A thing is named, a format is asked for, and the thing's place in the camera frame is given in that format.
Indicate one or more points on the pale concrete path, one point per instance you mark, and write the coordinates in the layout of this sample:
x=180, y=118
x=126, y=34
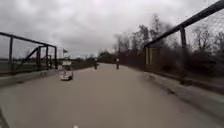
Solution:
x=103, y=96

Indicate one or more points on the row of bare trees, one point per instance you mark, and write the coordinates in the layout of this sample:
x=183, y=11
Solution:
x=150, y=43

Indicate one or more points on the small white wheeled robot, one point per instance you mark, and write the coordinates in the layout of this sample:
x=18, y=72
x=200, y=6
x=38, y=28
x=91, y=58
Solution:
x=66, y=75

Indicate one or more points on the robot's own part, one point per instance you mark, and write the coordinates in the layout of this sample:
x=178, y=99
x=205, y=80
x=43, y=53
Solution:
x=76, y=126

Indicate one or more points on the grey concrete kerb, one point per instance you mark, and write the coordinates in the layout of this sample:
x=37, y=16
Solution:
x=196, y=95
x=23, y=78

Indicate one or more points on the dark metal post fence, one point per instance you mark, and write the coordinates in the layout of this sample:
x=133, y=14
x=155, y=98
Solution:
x=39, y=56

